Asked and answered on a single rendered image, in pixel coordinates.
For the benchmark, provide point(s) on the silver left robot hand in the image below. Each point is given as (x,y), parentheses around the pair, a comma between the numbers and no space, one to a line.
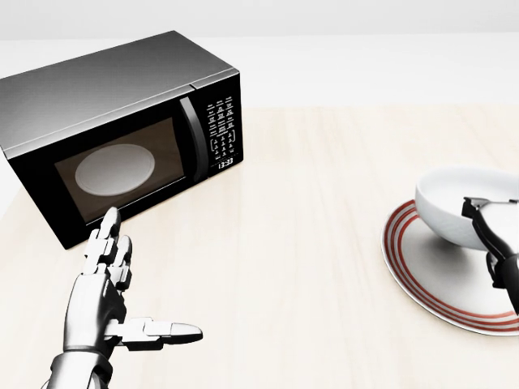
(95,296)

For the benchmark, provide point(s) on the white bowl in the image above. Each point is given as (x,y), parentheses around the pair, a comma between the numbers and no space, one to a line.
(446,202)

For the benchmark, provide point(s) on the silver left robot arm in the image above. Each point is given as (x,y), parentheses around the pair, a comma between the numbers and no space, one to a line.
(77,370)

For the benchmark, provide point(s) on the white microwave turntable plate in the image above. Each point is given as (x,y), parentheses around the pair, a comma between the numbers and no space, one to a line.
(115,169)

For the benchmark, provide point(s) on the white plate with red rings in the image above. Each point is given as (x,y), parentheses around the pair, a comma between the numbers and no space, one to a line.
(438,279)

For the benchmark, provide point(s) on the black and silver microwave oven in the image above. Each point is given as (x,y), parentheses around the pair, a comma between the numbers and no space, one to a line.
(121,93)

